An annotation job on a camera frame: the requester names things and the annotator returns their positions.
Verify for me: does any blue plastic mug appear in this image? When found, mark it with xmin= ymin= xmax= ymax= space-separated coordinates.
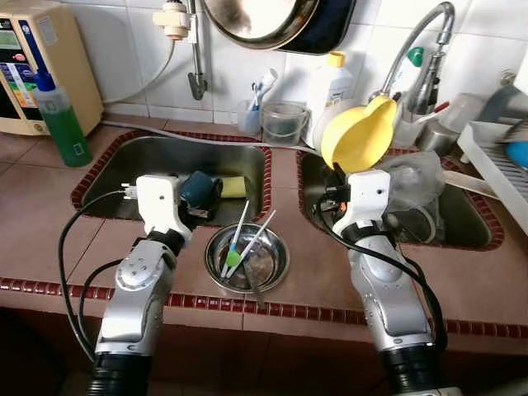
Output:
xmin=180 ymin=169 xmax=224 ymax=211

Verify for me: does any round steel bowl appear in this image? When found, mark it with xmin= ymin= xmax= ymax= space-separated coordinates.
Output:
xmin=205 ymin=224 xmax=290 ymax=295

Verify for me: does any steel spoon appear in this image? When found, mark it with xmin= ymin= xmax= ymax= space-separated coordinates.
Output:
xmin=242 ymin=260 xmax=266 ymax=308

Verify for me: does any yellow dish sponge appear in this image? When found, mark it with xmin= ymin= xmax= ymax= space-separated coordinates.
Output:
xmin=219 ymin=175 xmax=248 ymax=199

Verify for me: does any plain white plastic stick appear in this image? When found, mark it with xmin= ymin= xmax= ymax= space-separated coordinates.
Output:
xmin=231 ymin=210 xmax=277 ymax=277

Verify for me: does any clear toothbrush cup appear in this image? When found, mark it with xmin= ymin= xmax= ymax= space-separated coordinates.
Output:
xmin=236 ymin=99 xmax=263 ymax=137

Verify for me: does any stainless steel sink basin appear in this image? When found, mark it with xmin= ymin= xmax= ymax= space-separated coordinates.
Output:
xmin=295 ymin=147 xmax=506 ymax=252
xmin=70 ymin=130 xmax=276 ymax=228

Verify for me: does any white bottle with yellow cap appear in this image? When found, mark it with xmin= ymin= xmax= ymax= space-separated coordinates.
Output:
xmin=305 ymin=51 xmax=356 ymax=149

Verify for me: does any small steel cup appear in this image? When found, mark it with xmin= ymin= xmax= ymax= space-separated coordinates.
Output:
xmin=415 ymin=120 xmax=459 ymax=158

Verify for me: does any green soap bottle blue cap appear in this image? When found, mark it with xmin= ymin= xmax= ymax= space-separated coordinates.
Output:
xmin=31 ymin=70 xmax=93 ymax=168

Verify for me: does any chrome sink faucet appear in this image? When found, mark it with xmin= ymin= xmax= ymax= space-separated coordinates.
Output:
xmin=370 ymin=2 xmax=456 ymax=116

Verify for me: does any frosted plastic jar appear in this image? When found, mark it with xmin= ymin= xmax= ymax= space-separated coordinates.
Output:
xmin=437 ymin=92 xmax=488 ymax=133

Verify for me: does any blue bowl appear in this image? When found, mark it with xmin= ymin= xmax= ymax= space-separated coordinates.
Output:
xmin=503 ymin=139 xmax=528 ymax=170

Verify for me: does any white dish rack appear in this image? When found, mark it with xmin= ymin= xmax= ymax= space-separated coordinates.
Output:
xmin=456 ymin=82 xmax=528 ymax=236

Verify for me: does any hanging steel pan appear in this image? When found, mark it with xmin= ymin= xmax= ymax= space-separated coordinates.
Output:
xmin=200 ymin=0 xmax=321 ymax=50

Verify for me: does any beige water ionizer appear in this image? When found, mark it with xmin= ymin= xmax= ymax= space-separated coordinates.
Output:
xmin=0 ymin=0 xmax=104 ymax=137

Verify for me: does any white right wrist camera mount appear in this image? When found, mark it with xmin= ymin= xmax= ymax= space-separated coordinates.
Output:
xmin=334 ymin=169 xmax=393 ymax=236

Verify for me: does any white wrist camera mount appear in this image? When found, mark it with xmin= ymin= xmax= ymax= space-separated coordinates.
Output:
xmin=334 ymin=169 xmax=393 ymax=236
xmin=122 ymin=173 xmax=195 ymax=244

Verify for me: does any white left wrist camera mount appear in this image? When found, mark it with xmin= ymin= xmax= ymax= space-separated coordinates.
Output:
xmin=122 ymin=173 xmax=195 ymax=244

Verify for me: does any grey hose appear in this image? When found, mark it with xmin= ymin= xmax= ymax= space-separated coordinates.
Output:
xmin=101 ymin=120 xmax=331 ymax=162

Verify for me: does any clear plastic tub with handle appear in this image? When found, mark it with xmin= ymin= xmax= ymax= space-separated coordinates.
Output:
xmin=261 ymin=101 xmax=310 ymax=148

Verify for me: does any white hose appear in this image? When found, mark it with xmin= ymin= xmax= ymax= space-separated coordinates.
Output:
xmin=103 ymin=37 xmax=178 ymax=106

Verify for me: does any steel wall tap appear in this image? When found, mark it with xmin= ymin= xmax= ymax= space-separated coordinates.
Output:
xmin=153 ymin=0 xmax=209 ymax=101

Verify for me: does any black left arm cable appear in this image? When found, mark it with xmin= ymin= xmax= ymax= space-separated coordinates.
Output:
xmin=58 ymin=188 xmax=141 ymax=364

